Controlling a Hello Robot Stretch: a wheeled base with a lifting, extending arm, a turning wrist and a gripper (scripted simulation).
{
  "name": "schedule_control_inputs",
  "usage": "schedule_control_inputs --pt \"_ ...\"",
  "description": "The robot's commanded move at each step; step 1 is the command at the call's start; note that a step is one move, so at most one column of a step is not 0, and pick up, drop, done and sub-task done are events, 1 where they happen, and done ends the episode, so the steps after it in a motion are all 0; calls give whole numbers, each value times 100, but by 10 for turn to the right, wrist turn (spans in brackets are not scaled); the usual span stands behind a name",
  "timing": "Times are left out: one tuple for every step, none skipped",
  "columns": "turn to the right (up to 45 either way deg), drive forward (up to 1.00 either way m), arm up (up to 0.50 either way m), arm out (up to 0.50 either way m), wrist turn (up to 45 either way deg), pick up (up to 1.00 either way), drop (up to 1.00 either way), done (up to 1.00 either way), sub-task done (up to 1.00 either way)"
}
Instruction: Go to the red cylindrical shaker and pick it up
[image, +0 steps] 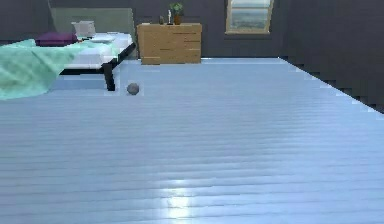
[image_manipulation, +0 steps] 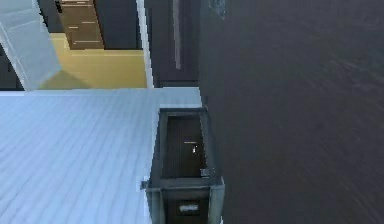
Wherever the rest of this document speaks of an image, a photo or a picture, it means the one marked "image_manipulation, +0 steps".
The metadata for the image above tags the grey long bar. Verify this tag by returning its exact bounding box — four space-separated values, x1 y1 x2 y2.
172 0 183 71

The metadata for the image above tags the grey green house plant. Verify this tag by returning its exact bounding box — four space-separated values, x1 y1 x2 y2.
208 0 228 20

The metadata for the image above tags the brown chest of drawers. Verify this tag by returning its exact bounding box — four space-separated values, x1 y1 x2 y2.
55 0 106 51

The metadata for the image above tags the white room door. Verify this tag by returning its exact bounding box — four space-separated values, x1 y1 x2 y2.
0 0 64 92

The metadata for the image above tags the pale door handle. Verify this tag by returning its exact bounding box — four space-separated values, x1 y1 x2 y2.
183 140 199 155

